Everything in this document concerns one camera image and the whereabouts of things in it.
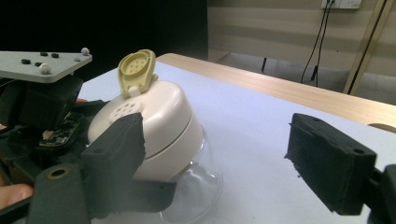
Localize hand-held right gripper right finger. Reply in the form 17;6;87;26
284;113;378;216

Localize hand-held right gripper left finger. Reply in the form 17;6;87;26
81;112;147;219

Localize glass jar with cream lid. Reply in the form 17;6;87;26
87;49;224;224

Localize black curtain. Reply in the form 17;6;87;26
0;0;209;82

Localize black power cable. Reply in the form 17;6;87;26
300;0;331;84
311;0;335;88

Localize beige upright post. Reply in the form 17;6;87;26
342;0;395;95

